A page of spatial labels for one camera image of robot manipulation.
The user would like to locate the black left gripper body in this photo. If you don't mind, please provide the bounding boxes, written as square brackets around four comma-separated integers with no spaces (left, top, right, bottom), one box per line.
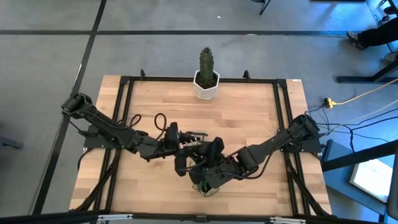
[167,141,206,160]

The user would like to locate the black rig crossbar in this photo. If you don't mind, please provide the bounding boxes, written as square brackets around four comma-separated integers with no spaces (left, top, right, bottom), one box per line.
[0,210,398,224]

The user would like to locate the black diagonal rig beam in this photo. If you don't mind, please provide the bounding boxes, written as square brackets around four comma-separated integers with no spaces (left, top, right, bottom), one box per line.
[321,140,398,172]

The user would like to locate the white faceted plant pot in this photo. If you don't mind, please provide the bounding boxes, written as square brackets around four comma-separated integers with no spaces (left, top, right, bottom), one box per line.
[193,70,221,101]

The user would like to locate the yellow extension cord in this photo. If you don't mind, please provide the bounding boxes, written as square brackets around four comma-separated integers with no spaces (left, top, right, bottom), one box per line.
[334,79,398,106]

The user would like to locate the black metal table frame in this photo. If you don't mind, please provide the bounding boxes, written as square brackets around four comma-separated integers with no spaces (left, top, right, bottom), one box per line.
[70,68,333,218]

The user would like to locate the beige green-trimmed gardening bag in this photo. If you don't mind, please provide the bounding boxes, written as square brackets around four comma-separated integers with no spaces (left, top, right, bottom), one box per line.
[191,180,220,198]

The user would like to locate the black desk leg frame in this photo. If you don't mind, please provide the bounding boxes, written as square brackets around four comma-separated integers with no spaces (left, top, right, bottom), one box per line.
[336,58,398,84]

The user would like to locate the green-handled garden snips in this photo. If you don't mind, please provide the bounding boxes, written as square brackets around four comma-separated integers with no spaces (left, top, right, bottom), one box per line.
[182,131,208,141]

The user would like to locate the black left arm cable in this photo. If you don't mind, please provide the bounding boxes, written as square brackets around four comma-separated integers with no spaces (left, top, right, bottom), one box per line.
[154,112,168,133]

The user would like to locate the person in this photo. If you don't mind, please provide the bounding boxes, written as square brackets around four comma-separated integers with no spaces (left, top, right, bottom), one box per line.
[346,17,398,62]

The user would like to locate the white flat panel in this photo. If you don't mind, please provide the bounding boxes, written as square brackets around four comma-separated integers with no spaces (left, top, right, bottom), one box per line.
[349,158,394,203]

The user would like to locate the tall green cactus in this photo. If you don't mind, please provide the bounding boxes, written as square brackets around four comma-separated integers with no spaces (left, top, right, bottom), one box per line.
[198,46,215,88]

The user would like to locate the black stand leg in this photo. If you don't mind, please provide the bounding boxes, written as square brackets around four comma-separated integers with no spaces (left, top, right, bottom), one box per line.
[251,0,272,16]

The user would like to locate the desk surface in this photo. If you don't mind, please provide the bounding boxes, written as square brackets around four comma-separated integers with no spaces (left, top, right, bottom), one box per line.
[322,139,389,215]

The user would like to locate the silver aluminium bracket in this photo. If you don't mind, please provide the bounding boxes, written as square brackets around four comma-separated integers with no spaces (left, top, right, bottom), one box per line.
[98,213,133,222]
[269,217,307,224]

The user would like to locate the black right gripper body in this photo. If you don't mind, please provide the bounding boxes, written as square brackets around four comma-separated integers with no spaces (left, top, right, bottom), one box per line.
[188,157,246,189]

